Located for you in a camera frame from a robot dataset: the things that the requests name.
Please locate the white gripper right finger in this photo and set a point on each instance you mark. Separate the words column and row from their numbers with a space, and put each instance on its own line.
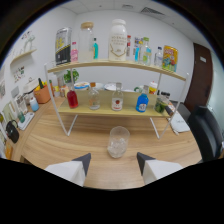
column 160, row 170

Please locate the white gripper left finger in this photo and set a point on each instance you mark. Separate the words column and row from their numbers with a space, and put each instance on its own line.
column 68, row 171

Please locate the clear bottle with red label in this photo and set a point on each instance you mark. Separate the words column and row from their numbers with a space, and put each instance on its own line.
column 117, row 101

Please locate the green cup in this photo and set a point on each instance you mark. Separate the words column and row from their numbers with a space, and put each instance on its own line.
column 21, row 117

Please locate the clear glass with ice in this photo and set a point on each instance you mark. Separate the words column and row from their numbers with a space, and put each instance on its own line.
column 118, row 145

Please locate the white zip pouch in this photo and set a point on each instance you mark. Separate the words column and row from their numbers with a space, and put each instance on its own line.
column 180, row 122

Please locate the black office chair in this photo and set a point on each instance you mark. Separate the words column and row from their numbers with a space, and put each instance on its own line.
column 206, row 133

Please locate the white tray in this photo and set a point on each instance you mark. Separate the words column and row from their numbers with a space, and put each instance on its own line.
column 26, row 121

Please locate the black handbag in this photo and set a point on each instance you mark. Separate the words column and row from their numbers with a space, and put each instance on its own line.
column 12, row 133

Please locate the blue liquid bottle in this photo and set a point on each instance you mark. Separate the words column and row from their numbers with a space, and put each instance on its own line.
column 142, row 103

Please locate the red liquid glass bottle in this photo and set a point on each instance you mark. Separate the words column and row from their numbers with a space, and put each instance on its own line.
column 72, row 99

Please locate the white and blue bottle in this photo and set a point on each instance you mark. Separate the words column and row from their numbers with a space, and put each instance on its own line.
column 34, row 105

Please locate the clear bottle with amber cap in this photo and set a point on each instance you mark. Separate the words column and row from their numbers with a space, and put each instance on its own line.
column 94, row 99

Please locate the white two-tier wooden shelf rack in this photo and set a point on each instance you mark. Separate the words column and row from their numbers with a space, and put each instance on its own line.
column 113, row 106

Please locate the orange storage basket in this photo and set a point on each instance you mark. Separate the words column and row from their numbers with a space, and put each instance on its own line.
column 42, row 95

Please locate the white bottle with yellow label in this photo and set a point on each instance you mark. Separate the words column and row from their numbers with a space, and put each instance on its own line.
column 152, row 88

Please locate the white bowl with blue rim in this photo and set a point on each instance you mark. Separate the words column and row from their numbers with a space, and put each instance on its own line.
column 81, row 85

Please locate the white kitchen appliance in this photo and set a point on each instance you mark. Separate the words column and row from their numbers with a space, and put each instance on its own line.
column 30, row 86

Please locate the green potted plant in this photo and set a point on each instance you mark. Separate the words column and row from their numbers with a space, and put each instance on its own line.
column 68, row 76

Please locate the dark brown door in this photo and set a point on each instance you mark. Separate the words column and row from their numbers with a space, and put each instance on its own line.
column 200, row 76

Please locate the clear bottle with blue cap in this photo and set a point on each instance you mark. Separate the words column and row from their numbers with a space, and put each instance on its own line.
column 158, row 59

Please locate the clear bottle with green cap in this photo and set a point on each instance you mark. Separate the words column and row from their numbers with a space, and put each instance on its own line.
column 147, row 55

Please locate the small pink liquid bottle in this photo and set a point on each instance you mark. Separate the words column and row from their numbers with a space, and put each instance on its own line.
column 74, row 54

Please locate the blue label clear bottle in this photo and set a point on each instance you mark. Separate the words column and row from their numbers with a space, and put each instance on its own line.
column 137, row 51

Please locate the slim teal liquid bottle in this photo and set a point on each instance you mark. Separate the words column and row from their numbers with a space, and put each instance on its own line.
column 96, row 50

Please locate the slim red label bottle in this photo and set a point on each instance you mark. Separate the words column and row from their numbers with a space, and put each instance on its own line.
column 128, row 48

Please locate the glass jar with cork lid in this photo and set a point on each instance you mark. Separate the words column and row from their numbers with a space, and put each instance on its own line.
column 86, row 43

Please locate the large white milk bottle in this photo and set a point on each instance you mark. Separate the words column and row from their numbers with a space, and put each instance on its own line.
column 117, row 41

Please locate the white vase with pale flowers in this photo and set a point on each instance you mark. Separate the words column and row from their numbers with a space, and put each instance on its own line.
column 30, row 39

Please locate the ceiling air vent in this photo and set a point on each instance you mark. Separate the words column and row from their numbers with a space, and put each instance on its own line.
column 151, row 11

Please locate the square ceiling diffuser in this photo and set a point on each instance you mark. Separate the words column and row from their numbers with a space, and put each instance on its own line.
column 127, row 6

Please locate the wooden wall shelf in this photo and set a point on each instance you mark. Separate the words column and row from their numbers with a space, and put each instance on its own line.
column 24, row 55

